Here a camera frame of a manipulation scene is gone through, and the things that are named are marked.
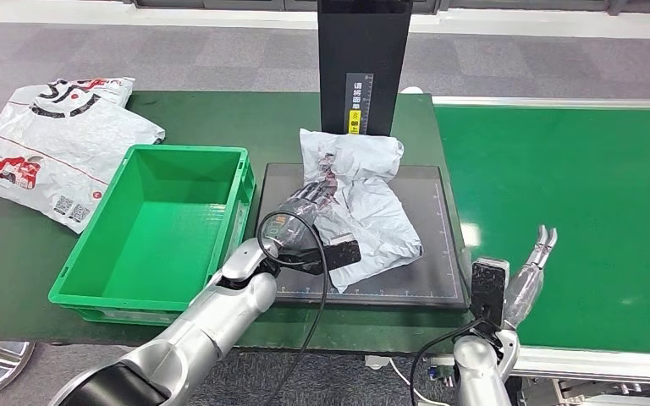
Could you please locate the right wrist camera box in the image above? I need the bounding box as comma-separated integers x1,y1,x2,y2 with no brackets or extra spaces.
469,257,511,332

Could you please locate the black inbound scanner machine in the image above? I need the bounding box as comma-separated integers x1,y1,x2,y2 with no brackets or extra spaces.
257,0,468,310

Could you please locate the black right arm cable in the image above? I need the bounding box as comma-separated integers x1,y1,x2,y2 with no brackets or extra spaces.
409,316,488,406

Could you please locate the black label with yellow mark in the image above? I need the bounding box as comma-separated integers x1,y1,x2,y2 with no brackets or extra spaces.
345,73,375,135

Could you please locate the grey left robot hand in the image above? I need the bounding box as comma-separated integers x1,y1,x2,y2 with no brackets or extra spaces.
260,180,340,253

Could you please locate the white bag black face print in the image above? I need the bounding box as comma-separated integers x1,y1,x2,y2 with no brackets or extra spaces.
8,77,135,122

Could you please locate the green plastic crate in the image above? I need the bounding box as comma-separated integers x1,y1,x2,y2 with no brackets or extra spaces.
47,144,256,328

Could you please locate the large white bag red print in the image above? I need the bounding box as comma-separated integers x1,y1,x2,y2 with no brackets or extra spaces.
0,101,167,235

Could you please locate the grey parcel bag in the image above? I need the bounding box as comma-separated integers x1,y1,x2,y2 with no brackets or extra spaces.
299,129,424,294

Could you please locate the green conveyor belt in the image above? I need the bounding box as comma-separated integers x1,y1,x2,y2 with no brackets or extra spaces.
434,105,650,355

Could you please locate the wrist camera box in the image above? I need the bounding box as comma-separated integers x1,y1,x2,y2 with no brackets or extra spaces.
302,233,362,276
469,257,511,332

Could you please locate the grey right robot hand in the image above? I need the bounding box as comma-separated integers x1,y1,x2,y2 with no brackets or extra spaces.
501,225,559,332

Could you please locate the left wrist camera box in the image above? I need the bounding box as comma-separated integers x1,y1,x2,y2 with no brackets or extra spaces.
302,233,362,276

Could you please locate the white floor cable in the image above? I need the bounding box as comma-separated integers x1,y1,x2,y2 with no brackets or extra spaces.
386,358,449,406

